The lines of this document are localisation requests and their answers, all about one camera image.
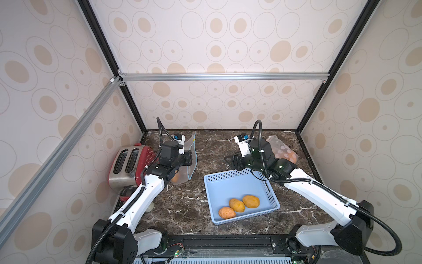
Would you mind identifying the clear blue zipper bag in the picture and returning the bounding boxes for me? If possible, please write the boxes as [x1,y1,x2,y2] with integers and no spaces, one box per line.
[171,133,198,185]

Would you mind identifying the clear pink zipper bag spare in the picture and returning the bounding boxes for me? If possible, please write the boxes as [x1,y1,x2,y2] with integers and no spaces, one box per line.
[266,135,298,164]

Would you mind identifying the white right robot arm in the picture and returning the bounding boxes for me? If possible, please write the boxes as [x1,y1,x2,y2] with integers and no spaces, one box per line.
[225,134,402,256]

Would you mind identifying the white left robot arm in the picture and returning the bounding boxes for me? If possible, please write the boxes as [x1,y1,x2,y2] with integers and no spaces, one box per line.
[86,134,192,264]

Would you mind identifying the light blue plastic basket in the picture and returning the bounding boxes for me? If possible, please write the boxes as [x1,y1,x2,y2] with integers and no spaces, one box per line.
[204,169,280,226]

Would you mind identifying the yellow potato front middle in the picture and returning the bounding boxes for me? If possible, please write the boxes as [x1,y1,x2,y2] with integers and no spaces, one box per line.
[229,199,246,212]

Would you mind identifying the red steel toaster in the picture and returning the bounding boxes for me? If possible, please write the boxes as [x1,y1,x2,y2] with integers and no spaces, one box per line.
[108,144,156,192]

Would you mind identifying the orange wrinkled potato front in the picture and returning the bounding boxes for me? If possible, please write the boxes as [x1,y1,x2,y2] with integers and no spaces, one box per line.
[218,207,236,220]

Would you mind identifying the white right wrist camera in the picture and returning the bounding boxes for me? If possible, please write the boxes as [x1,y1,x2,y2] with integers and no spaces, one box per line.
[234,133,251,157]

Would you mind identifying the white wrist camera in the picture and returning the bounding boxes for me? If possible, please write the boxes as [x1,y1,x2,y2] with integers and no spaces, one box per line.
[234,133,251,157]
[173,133,185,155]

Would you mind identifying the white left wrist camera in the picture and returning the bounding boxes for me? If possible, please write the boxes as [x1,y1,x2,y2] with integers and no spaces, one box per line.
[173,133,185,155]

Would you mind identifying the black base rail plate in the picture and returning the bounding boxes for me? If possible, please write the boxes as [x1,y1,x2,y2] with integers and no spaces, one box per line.
[108,194,370,264]

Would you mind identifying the silver aluminium rail back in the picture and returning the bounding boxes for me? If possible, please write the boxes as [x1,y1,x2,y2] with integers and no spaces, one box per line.
[121,72,330,82]

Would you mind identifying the silver aluminium rail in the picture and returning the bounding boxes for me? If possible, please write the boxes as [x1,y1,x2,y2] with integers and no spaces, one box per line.
[121,72,330,82]
[1,77,123,246]

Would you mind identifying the black corner frame post left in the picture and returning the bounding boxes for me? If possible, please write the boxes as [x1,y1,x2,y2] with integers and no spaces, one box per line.
[77,0,148,136]

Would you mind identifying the black corner frame post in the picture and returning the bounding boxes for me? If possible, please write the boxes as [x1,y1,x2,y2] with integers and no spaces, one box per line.
[296,0,380,135]
[77,0,148,136]

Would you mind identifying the silver aluminium rail left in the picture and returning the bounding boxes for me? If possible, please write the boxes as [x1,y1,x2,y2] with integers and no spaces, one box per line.
[1,77,123,246]

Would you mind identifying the black corner frame post right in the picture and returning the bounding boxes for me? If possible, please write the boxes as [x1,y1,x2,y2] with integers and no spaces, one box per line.
[296,0,380,135]

